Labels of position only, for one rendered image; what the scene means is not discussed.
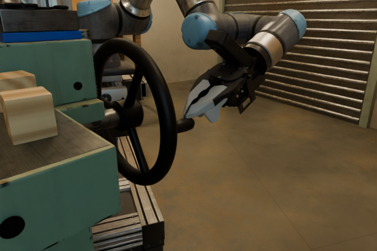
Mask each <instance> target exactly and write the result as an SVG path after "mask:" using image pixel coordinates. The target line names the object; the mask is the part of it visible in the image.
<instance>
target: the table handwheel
mask: <svg viewBox="0 0 377 251"><path fill-rule="evenodd" d="M117 53H120V54H123V55H125V56H127V57H129V58H130V59H131V60H132V61H133V62H134V63H135V64H136V68H135V71H134V76H133V78H132V82H131V86H130V89H129V91H128V94H127V97H126V99H121V100H116V101H113V102H111V103H110V102H108V101H106V100H104V99H102V77H103V71H104V67H105V65H106V63H107V61H108V59H109V58H110V57H111V56H112V55H114V54H117ZM93 62H94V69H95V74H96V75H95V77H96V82H97V83H96V84H97V89H98V90H97V92H98V96H99V98H98V99H99V100H101V101H103V102H104V107H105V108H106V110H104V111H105V119H103V120H101V121H102V122H101V123H100V124H101V125H102V126H101V127H103V130H104V139H105V140H107V141H108V142H110V143H111V144H113V145H115V147H116V153H117V166H118V172H119V173H120V174H121V175H122V176H124V177H125V178H126V179H127V180H129V181H130V182H132V183H134V184H137V185H142V186H149V185H153V184H156V183H158V182H159V181H161V180H162V179H163V178H164V177H165V176H166V175H167V174H168V172H169V170H170V168H171V166H172V164H173V160H174V157H175V154H176V148H177V121H176V114H175V110H174V105H173V101H172V97H171V93H170V91H169V88H168V85H167V83H166V81H165V79H164V77H163V75H162V73H161V71H160V69H159V67H158V66H157V64H156V63H155V61H154V60H153V58H152V57H151V56H150V55H149V54H148V53H147V52H146V51H145V50H144V49H143V48H142V47H141V46H139V45H138V44H137V43H135V42H133V41H131V40H128V39H125V38H113V39H109V40H107V41H106V42H104V43H103V44H102V45H101V46H100V47H99V48H98V50H97V51H96V53H95V55H94V57H93ZM143 76H144V77H145V79H146V81H147V83H148V85H149V87H150V90H151V93H152V95H153V98H154V101H155V105H156V108H157V112H158V118H159V126H160V147H159V153H158V158H157V160H156V163H155V164H154V166H153V167H152V168H151V169H149V167H148V164H147V162H146V159H145V156H144V153H143V151H142V148H141V144H140V141H139V137H138V135H137V131H136V128H135V127H139V126H141V124H142V122H143V119H144V111H143V108H142V106H141V104H140V103H139V102H138V101H137V100H136V97H137V93H138V90H139V87H140V84H141V81H142V78H143ZM83 126H84V127H86V128H88V129H89V130H91V131H92V132H93V130H95V128H94V127H95V125H93V122H92V123H88V124H83ZM113 127H114V128H115V129H116V130H118V131H120V132H122V131H125V130H127V133H128V136H129V138H130V141H131V144H132V146H133V149H134V152H135V155H136V158H137V162H138V165H139V168H140V170H138V169H136V168H134V167H133V166H132V165H130V164H129V163H128V162H127V161H126V159H125V158H124V157H123V156H122V154H121V153H120V151H119V150H118V148H117V146H116V144H115V143H114V141H113V138H112V136H111V134H110V131H109V128H113Z"/></svg>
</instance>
